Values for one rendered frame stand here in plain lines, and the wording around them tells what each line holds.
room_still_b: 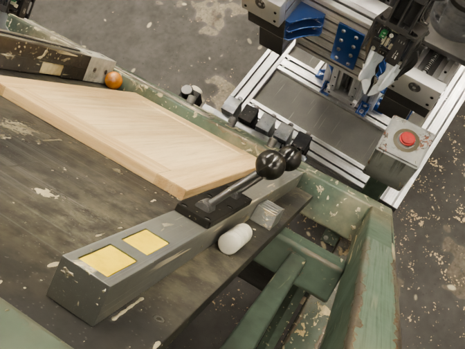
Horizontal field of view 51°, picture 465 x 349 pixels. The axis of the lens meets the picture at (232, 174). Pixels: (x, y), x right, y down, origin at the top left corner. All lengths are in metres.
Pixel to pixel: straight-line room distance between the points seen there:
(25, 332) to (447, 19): 1.28
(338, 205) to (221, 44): 1.51
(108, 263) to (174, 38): 2.29
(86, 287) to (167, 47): 2.29
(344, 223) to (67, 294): 0.97
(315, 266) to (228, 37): 1.84
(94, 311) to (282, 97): 1.86
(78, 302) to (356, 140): 1.82
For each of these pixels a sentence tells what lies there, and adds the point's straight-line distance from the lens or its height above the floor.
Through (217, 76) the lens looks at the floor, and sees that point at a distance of 2.52.
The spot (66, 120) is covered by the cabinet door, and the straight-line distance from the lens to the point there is 0.89.
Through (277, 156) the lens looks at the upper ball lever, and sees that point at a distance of 0.60.
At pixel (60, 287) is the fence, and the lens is 0.44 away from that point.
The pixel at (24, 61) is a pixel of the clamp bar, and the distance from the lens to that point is 1.21.
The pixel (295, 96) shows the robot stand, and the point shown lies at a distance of 2.22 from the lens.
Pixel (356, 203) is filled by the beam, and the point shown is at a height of 0.90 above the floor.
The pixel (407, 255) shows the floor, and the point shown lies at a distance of 2.26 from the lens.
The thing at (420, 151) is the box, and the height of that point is 0.93.
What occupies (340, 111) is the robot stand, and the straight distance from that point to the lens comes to 2.20.
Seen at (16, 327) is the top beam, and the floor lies 1.88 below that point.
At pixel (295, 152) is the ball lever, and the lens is 0.71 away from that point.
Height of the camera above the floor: 2.10
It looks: 68 degrees down
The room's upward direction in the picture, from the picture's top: 5 degrees counter-clockwise
